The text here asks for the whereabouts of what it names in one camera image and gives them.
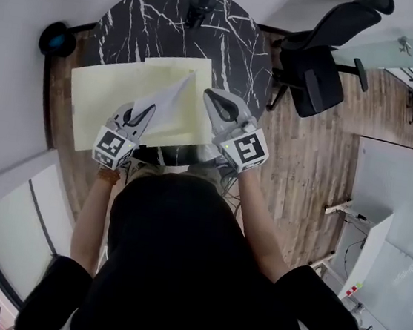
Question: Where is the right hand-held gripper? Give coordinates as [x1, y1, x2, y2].
[194, 88, 277, 177]

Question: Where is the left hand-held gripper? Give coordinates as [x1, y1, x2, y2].
[90, 97, 158, 175]

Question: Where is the white A4 paper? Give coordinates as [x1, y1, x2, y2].
[130, 63, 200, 143]

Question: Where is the person's left forearm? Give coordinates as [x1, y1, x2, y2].
[67, 165, 123, 280]

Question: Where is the person's right forearm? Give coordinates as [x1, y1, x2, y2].
[224, 164, 303, 286]

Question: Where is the black office chair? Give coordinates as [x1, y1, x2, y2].
[265, 0, 396, 128]

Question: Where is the black round waste bin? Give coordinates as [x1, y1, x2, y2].
[36, 19, 79, 59]

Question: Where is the person's black shirt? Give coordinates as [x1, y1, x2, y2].
[14, 156, 378, 330]

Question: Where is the frosted glass door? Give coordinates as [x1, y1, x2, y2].
[330, 17, 413, 77]

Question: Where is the white partitioned desk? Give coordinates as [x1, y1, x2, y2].
[311, 133, 413, 330]

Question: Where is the orange bead bracelet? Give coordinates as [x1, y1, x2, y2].
[96, 168, 122, 185]

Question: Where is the black cable bundle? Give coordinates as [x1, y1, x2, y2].
[218, 172, 246, 218]

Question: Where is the small black camera device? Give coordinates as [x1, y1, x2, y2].
[185, 0, 215, 32]

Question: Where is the metal door handle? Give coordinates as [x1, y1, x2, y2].
[395, 34, 413, 58]

